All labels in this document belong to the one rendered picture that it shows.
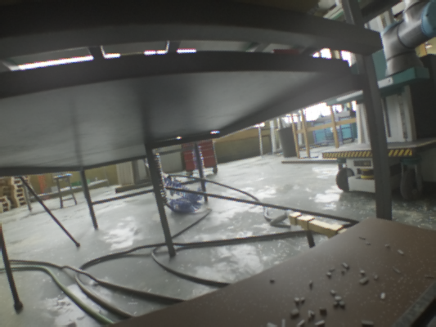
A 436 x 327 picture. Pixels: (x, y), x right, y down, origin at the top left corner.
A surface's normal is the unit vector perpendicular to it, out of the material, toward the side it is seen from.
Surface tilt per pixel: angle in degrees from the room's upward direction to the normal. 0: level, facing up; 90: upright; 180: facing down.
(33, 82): 90
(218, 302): 0
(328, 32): 90
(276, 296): 0
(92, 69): 90
